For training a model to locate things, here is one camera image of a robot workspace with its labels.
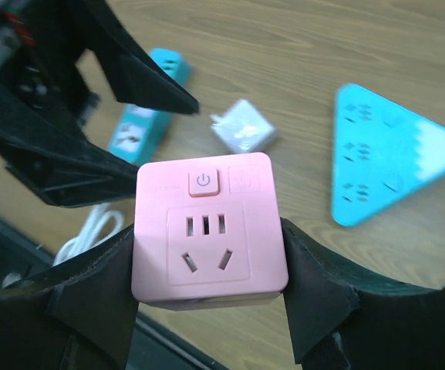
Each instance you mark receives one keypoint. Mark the pink cube socket adapter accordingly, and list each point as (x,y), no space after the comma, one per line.
(207,233)

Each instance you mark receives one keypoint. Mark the white cube adapter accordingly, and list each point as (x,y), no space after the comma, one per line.
(243,129)

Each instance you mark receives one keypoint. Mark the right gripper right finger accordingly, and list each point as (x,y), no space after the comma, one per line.
(344,316)

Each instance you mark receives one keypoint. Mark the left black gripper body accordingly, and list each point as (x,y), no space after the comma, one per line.
(39,49)

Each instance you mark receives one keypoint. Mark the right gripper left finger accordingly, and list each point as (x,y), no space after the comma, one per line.
(76,315)

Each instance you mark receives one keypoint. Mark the teal triangular power strip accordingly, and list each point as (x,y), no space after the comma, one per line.
(382,153)

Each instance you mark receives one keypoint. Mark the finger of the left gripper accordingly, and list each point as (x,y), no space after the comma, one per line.
(133,76)
(47,152)

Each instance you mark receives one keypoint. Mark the teal rectangular power strip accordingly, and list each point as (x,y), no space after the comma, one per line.
(139,130)

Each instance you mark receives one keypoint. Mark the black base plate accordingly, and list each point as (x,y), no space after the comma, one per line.
(152,345)

